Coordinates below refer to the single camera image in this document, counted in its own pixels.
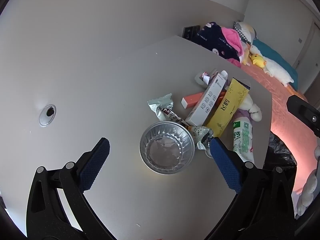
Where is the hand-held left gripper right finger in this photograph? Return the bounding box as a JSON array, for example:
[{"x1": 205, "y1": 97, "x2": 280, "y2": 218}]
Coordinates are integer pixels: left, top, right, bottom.
[{"x1": 204, "y1": 137, "x2": 297, "y2": 240}]

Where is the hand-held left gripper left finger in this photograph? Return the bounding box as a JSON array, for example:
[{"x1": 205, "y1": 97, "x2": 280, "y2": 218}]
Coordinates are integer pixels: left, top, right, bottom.
[{"x1": 26, "y1": 137, "x2": 118, "y2": 240}]

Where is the black trash bag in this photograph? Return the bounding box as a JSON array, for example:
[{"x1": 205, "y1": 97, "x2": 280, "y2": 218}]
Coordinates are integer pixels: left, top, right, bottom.
[{"x1": 264, "y1": 132, "x2": 298, "y2": 198}]

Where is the purple plastic bag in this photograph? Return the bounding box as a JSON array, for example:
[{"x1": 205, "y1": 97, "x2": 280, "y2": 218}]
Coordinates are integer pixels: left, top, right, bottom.
[{"x1": 234, "y1": 107, "x2": 253, "y2": 123}]

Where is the long yellow cardboard box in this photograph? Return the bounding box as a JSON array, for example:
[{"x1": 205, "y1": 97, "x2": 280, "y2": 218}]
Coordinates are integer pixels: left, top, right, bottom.
[{"x1": 206, "y1": 77, "x2": 251, "y2": 138}]

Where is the round foil bowl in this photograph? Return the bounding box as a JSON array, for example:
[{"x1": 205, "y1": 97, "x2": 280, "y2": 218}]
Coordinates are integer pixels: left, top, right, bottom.
[{"x1": 139, "y1": 121, "x2": 195, "y2": 175}]

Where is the long white cardboard box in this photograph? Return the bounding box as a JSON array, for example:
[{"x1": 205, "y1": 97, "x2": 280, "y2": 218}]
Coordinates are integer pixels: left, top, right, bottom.
[{"x1": 185, "y1": 70, "x2": 228, "y2": 127}]

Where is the small orange box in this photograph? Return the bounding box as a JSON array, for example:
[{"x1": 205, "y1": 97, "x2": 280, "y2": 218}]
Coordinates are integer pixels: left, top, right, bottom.
[{"x1": 181, "y1": 92, "x2": 204, "y2": 110}]

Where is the mint green snack wrapper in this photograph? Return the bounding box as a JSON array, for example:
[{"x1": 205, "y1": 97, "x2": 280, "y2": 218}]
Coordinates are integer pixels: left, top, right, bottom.
[{"x1": 147, "y1": 93, "x2": 174, "y2": 122}]

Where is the bed with pink sheet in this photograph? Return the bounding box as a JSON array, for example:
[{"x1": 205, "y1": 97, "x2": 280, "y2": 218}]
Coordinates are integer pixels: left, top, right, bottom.
[{"x1": 240, "y1": 62, "x2": 320, "y2": 195}]

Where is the green and white tube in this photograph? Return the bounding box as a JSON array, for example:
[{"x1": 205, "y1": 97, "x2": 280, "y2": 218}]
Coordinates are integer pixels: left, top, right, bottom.
[{"x1": 231, "y1": 116, "x2": 255, "y2": 164}]

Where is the white plush toy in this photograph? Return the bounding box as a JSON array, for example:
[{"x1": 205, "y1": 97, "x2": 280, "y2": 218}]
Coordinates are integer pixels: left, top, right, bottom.
[{"x1": 240, "y1": 94, "x2": 263, "y2": 122}]

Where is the white goose plush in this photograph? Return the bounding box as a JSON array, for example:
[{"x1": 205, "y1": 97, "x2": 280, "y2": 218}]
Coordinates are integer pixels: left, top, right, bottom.
[{"x1": 250, "y1": 45, "x2": 295, "y2": 87}]

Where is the teal pillow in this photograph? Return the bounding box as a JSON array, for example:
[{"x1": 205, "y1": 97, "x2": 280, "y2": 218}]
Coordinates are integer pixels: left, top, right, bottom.
[{"x1": 251, "y1": 39, "x2": 298, "y2": 90}]

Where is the crumpled silver snack wrapper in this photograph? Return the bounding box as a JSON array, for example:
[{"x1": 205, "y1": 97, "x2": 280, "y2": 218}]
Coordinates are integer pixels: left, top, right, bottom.
[{"x1": 160, "y1": 107, "x2": 191, "y2": 128}]

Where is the yellow duck plush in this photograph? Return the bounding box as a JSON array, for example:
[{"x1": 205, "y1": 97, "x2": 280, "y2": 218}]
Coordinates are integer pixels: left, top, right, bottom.
[{"x1": 251, "y1": 54, "x2": 267, "y2": 69}]

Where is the checked patchwork pillow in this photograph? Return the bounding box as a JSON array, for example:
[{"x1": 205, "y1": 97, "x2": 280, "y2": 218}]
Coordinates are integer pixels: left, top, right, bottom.
[{"x1": 234, "y1": 21, "x2": 257, "y2": 44}]

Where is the pink fleece cloth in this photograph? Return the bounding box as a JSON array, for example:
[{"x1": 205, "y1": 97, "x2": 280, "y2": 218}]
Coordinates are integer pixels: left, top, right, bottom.
[{"x1": 221, "y1": 27, "x2": 247, "y2": 58}]

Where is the metal desk cable grommet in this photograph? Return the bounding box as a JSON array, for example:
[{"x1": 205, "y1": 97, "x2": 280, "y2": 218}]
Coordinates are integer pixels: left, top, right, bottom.
[{"x1": 39, "y1": 104, "x2": 57, "y2": 127}]

